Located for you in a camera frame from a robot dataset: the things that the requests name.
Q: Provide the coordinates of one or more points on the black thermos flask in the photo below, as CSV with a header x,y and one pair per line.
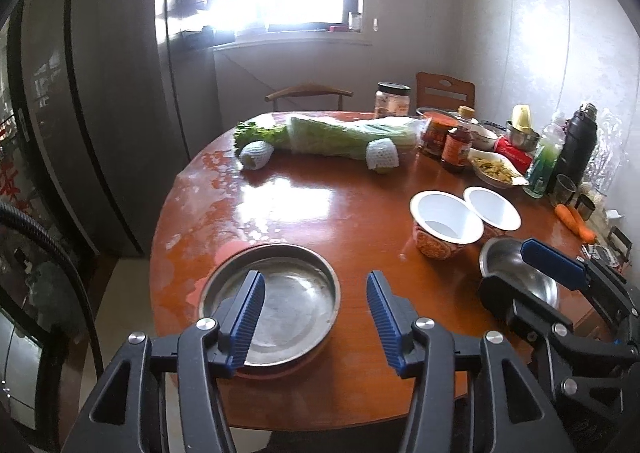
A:
x,y
575,148

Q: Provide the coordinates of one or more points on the yellow plastic container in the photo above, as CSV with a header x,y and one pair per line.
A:
x,y
521,117

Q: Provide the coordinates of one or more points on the small printed packet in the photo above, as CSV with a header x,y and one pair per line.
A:
x,y
600,253

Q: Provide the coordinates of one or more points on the red sauce jar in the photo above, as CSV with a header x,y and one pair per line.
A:
x,y
435,138

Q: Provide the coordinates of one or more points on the white paper noodle bowl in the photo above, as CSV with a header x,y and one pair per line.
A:
x,y
492,208
440,218

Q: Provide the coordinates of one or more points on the round steel plate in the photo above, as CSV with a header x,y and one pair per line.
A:
x,y
300,293

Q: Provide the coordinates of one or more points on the sauce bottle with orange cap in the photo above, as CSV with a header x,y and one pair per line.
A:
x,y
456,150

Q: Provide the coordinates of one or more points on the orange carrot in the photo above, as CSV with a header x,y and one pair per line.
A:
x,y
587,230
567,218

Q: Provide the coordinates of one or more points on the small steel bowl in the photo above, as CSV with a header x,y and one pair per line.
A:
x,y
425,110

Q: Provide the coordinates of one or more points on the clear bottle of green liquid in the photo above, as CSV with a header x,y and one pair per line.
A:
x,y
542,168

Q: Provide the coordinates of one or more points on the green leafy lettuce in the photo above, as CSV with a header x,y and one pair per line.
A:
x,y
260,133

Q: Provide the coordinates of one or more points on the steel bowl holding yellow container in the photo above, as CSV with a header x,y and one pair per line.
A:
x,y
522,139

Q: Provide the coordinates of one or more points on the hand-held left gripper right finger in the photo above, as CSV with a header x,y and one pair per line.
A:
x,y
387,323

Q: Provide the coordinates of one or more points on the wooden chair with square back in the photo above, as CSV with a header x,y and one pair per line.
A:
x,y
440,88

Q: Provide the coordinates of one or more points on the small jar on windowsill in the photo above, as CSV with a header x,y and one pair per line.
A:
x,y
355,22

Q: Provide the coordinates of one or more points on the white dish of food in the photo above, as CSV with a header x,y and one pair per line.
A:
x,y
495,170

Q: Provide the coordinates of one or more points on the fruit in white foam net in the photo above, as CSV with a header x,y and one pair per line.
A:
x,y
255,155
381,155

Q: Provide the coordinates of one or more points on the wooden chair with curved back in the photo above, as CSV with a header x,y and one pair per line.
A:
x,y
310,90

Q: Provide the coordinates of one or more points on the clear jar with black lid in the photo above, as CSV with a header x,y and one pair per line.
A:
x,y
392,105

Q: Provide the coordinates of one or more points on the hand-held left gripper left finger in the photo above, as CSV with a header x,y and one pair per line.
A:
x,y
245,323

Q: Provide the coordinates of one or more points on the wrapped napa cabbage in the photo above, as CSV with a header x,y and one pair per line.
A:
x,y
325,138

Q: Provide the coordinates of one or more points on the drinking glass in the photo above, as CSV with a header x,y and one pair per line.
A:
x,y
565,193

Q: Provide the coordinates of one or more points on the small steel cup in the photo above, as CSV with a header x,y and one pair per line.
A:
x,y
585,208

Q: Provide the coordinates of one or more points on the small white box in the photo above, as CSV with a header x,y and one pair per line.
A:
x,y
613,215

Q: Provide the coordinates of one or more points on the grey refrigerator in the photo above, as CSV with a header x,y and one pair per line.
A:
x,y
110,93

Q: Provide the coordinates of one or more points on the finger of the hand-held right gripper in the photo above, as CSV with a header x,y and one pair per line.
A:
x,y
520,305
550,258

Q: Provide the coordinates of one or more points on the clear plastic bag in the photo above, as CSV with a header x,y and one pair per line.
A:
x,y
607,153

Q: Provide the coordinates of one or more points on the red tissue box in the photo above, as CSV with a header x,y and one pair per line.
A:
x,y
512,153

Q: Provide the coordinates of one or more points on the white ceramic bowl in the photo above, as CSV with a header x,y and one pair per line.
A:
x,y
484,138

